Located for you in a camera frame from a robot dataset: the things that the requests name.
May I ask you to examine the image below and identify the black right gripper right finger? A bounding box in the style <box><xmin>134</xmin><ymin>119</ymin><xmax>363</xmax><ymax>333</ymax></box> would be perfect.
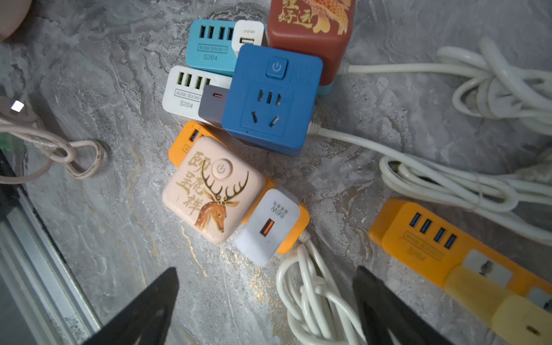
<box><xmin>352</xmin><ymin>266</ymin><xmax>451</xmax><ymax>344</ymax></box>

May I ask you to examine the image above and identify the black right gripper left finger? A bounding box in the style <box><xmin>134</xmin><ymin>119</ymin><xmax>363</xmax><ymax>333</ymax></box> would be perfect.
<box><xmin>85</xmin><ymin>267</ymin><xmax>179</xmax><ymax>344</ymax></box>

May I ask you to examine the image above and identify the white 66W charger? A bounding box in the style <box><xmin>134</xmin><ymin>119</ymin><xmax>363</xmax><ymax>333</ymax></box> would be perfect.
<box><xmin>236</xmin><ymin>187</ymin><xmax>300</xmax><ymax>267</ymax></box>

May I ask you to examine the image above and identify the orange power strip front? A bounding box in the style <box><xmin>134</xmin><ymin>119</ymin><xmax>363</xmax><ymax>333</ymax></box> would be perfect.
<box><xmin>168</xmin><ymin>121</ymin><xmax>310</xmax><ymax>254</ymax></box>

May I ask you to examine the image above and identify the orange power strip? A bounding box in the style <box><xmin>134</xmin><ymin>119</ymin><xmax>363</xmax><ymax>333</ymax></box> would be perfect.
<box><xmin>168</xmin><ymin>121</ymin><xmax>310</xmax><ymax>254</ymax></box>
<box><xmin>369</xmin><ymin>198</ymin><xmax>551</xmax><ymax>312</ymax></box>

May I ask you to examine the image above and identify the round pink power socket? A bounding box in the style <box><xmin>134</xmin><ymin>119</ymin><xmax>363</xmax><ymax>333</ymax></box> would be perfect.
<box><xmin>0</xmin><ymin>0</ymin><xmax>32</xmax><ymax>41</ymax></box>

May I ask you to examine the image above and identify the yellow plug adapter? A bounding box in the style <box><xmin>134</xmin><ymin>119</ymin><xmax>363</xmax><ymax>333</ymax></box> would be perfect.
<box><xmin>444</xmin><ymin>266</ymin><xmax>551</xmax><ymax>344</ymax></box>

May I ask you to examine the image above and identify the white USB socket strip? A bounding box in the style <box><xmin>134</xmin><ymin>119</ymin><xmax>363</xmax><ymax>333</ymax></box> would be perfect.
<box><xmin>162</xmin><ymin>66</ymin><xmax>232</xmax><ymax>123</ymax></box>

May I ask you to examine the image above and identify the blue cube socket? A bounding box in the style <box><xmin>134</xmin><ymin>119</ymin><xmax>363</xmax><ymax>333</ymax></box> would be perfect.
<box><xmin>221</xmin><ymin>45</ymin><xmax>323</xmax><ymax>157</ymax></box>

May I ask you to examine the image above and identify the teal USB socket strip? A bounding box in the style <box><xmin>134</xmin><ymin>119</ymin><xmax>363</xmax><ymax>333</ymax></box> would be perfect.
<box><xmin>185</xmin><ymin>20</ymin><xmax>237</xmax><ymax>77</ymax></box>

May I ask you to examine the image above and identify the red cube socket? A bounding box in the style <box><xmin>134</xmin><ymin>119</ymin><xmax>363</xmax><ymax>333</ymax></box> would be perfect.
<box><xmin>267</xmin><ymin>0</ymin><xmax>357</xmax><ymax>95</ymax></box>

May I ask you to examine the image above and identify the orange power strip rear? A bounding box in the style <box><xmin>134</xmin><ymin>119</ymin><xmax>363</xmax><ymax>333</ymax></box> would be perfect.
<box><xmin>369</xmin><ymin>198</ymin><xmax>551</xmax><ymax>312</ymax></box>

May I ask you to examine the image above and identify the grey small charger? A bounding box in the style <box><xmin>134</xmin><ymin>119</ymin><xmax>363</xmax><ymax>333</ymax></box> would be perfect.
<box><xmin>198</xmin><ymin>85</ymin><xmax>229</xmax><ymax>128</ymax></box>

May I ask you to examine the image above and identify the white small USB charger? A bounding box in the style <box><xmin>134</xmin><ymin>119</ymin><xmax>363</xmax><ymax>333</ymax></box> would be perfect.
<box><xmin>231</xmin><ymin>20</ymin><xmax>267</xmax><ymax>57</ymax></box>

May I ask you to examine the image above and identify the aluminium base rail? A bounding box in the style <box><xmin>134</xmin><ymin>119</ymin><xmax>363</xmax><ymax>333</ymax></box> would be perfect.
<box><xmin>1</xmin><ymin>185</ymin><xmax>102</xmax><ymax>344</ymax></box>

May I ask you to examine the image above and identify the pink socket cable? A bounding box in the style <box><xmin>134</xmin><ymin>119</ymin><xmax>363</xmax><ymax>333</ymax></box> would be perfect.
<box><xmin>0</xmin><ymin>96</ymin><xmax>109</xmax><ymax>185</ymax></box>

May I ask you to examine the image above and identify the white coiled cable middle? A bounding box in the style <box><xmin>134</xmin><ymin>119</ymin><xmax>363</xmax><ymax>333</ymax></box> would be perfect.
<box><xmin>307</xmin><ymin>120</ymin><xmax>552</xmax><ymax>247</ymax></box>

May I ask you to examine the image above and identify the white coiled cable rear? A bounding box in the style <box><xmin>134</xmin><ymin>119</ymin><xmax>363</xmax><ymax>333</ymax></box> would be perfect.
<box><xmin>340</xmin><ymin>35</ymin><xmax>552</xmax><ymax>137</ymax></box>

